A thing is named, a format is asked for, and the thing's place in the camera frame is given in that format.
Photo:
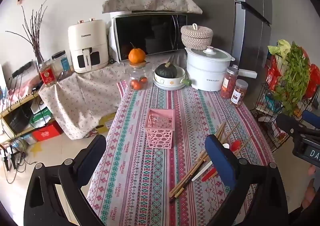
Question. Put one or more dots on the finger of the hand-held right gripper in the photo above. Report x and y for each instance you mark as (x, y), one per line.
(287, 123)
(311, 116)

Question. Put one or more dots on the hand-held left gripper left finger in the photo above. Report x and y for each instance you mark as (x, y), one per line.
(92, 152)

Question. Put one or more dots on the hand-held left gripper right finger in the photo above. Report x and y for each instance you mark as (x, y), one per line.
(220, 161)

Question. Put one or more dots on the white ceramic spoon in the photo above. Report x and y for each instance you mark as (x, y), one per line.
(200, 174)

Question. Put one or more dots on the bunch of wooden chopsticks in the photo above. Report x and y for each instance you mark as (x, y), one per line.
(183, 182)

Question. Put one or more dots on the pink plastic utensil basket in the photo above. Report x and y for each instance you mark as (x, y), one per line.
(160, 138)

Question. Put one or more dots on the person's right hand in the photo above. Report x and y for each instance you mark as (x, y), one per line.
(310, 191)

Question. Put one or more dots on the red spoon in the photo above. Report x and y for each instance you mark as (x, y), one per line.
(236, 146)

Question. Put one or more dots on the teal package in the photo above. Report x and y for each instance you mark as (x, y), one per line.
(272, 102)

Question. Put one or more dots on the yellow cardboard box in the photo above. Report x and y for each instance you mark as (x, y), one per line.
(107, 123)

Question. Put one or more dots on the red snack bag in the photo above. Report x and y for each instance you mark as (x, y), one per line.
(272, 75)
(313, 80)

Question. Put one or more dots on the leafy green herbs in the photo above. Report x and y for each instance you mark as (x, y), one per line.
(295, 78)

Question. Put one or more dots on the red box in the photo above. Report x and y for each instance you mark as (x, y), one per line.
(46, 132)

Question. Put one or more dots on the patterned striped tablecloth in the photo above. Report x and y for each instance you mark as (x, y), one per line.
(140, 178)

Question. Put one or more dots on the jar of brown snacks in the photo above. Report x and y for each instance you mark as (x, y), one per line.
(238, 96)

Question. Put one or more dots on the floral cabinet cloth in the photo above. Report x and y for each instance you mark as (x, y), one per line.
(82, 96)

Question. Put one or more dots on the green white plastic bag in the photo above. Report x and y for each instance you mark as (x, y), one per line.
(41, 116)

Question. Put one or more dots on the jar of red snacks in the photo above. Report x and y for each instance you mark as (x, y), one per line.
(228, 85)

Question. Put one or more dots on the pale green cabbage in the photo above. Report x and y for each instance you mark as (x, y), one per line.
(280, 48)

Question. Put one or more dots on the small tomato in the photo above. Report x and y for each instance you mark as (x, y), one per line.
(137, 85)
(144, 80)

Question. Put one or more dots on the black storage crate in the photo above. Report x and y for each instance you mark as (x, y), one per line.
(18, 119)

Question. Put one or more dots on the white floor power strip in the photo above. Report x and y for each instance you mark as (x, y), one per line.
(10, 156)

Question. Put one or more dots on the jar with red label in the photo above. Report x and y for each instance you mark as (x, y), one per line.
(47, 75)

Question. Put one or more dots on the white electric cooking pot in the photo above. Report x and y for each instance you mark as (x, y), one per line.
(205, 73)

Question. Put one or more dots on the wooden shelf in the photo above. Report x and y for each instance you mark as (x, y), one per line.
(17, 103)

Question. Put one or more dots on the glass jar wooden lid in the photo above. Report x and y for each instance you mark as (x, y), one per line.
(137, 73)

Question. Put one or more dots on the jar with blue label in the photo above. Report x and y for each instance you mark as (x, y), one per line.
(63, 64)

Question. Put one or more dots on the pink cloth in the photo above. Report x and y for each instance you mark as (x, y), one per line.
(25, 87)

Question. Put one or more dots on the dark green kabocha squash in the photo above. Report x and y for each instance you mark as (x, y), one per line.
(166, 70)

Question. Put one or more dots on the orange fruit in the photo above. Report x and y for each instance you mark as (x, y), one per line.
(137, 56)

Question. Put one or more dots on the black power strip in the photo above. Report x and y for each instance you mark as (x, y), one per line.
(22, 68)

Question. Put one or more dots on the cream air fryer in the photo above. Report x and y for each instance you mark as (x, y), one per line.
(87, 38)

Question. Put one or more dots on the dried twig bunch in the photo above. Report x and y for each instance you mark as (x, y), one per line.
(37, 45)

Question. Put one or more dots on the woven lidded basket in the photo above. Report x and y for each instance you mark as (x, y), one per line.
(197, 37)

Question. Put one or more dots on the black microwave oven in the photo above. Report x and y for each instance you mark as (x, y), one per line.
(150, 33)

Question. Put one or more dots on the grey refrigerator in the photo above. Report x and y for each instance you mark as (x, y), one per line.
(212, 3)

